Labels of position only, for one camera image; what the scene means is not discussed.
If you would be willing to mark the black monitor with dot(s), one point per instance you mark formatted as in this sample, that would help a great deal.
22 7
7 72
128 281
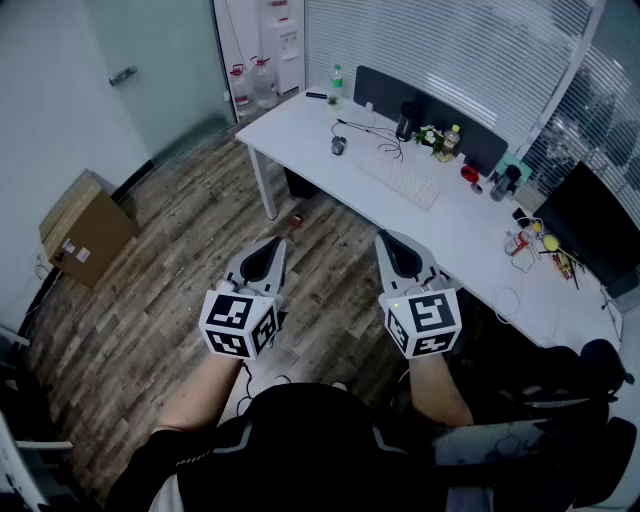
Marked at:
590 225

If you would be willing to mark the black bin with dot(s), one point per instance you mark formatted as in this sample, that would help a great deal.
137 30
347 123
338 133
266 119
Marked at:
300 185

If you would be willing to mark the frosted glass door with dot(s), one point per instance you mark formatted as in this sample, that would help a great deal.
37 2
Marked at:
160 75

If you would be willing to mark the small red floor object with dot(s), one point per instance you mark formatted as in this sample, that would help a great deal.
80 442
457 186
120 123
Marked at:
296 221

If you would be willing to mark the grey bottle with black lid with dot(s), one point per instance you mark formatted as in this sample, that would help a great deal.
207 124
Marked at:
502 185

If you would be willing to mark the clear bottle with red label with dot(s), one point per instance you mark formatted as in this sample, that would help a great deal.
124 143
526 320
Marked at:
517 243

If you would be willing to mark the clear bottle with green label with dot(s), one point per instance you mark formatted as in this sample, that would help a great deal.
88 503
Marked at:
337 80

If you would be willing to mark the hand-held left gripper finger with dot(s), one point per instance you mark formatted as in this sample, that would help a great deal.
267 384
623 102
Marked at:
278 272
255 262

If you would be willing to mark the large clear water jug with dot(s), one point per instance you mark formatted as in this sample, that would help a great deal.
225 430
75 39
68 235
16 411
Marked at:
264 85
242 92

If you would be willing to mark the yellow ball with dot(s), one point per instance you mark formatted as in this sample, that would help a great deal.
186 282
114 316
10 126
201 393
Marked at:
550 242

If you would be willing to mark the black phone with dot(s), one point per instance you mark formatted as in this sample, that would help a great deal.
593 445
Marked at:
520 215

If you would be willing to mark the black tumbler bottle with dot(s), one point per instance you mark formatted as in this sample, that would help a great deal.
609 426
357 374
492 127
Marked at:
407 120

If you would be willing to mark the colourful small packet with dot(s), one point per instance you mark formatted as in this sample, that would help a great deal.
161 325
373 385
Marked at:
564 261

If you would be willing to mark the dark desk divider panel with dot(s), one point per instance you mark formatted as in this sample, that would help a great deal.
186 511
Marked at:
380 90

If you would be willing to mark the white window blinds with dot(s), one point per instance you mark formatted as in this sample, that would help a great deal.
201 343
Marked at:
425 50
600 125

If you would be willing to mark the white keyboard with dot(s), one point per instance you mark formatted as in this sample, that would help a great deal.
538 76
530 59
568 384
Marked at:
400 180

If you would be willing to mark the person's white shoe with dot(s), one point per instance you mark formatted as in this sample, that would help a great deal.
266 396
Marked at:
339 386

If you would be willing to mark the person's left forearm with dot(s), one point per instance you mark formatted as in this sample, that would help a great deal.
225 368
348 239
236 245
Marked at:
200 395

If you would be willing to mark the teal box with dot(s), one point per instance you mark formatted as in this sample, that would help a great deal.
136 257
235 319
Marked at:
517 161

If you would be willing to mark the small grey round object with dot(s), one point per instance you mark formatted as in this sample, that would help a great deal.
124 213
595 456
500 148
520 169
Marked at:
476 188

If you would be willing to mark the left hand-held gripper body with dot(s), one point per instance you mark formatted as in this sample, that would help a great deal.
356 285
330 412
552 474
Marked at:
235 320

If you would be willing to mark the person's black shirt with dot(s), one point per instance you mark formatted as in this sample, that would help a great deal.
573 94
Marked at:
300 450

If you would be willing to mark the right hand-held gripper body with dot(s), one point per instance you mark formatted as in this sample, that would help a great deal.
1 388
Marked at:
430 320

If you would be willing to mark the yellow cap tea bottle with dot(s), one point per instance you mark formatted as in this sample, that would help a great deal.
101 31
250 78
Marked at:
449 145

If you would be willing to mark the black remote bar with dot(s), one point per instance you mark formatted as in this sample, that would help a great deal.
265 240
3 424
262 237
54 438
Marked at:
316 95

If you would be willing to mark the grey computer mouse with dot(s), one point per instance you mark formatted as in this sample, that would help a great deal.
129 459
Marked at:
338 145

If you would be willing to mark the small red bowl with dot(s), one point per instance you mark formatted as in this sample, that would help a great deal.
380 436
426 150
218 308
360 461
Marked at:
470 173

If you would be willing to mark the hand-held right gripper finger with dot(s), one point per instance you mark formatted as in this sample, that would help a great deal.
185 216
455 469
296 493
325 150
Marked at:
386 270
406 257

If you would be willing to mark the white flower plant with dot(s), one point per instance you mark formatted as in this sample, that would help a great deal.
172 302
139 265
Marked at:
429 136

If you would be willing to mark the person's right forearm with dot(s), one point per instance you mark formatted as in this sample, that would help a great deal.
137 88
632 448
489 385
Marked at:
435 390

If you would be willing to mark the brown cardboard box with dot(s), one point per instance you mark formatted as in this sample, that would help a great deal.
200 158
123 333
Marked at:
90 230

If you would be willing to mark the black office chair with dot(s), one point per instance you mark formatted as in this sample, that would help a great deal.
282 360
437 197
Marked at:
600 360

